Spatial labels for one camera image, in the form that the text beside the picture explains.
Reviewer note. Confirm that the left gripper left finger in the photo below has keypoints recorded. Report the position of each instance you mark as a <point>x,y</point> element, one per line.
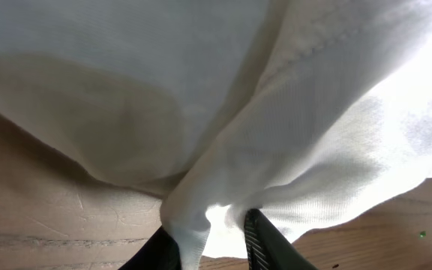
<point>160,252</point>

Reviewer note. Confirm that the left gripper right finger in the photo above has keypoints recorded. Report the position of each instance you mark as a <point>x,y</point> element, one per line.
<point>267,248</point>

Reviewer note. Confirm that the white t-shirt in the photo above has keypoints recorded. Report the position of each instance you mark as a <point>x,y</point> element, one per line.
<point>121,117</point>

